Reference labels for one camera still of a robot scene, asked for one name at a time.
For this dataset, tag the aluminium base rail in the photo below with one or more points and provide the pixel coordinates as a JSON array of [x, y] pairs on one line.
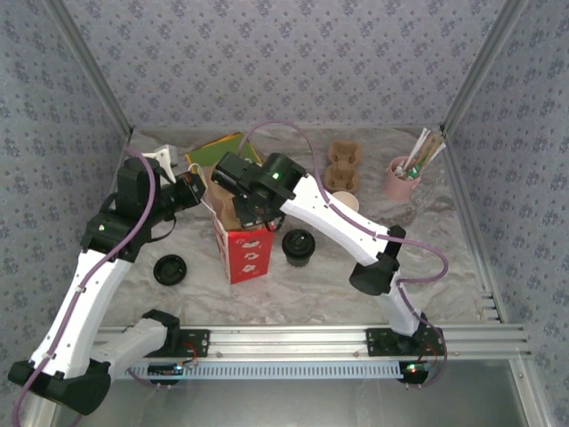
[[284, 342]]

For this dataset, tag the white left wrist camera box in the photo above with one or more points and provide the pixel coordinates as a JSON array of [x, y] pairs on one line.
[[162, 153]]

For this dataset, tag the green sugar packet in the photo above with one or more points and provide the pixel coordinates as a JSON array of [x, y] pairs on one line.
[[414, 172]]

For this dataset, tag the white sugar packet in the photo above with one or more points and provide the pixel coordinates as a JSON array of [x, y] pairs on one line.
[[400, 169]]

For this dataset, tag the pink cup holder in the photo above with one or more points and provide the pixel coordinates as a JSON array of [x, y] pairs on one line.
[[398, 189]]

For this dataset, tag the aluminium frame leg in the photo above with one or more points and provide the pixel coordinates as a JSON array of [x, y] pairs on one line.
[[524, 391]]

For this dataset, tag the red white paper bag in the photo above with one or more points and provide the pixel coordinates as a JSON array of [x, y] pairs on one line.
[[249, 258]]

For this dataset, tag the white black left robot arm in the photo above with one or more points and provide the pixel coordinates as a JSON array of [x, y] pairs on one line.
[[84, 302]]

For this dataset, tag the white wrapped straw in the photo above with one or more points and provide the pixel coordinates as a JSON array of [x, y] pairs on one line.
[[425, 142], [419, 142]]

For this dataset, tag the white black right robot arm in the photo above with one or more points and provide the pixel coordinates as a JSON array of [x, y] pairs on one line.
[[338, 213]]

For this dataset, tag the aluminium frame post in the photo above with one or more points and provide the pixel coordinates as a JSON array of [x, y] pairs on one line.
[[92, 66], [480, 66]]

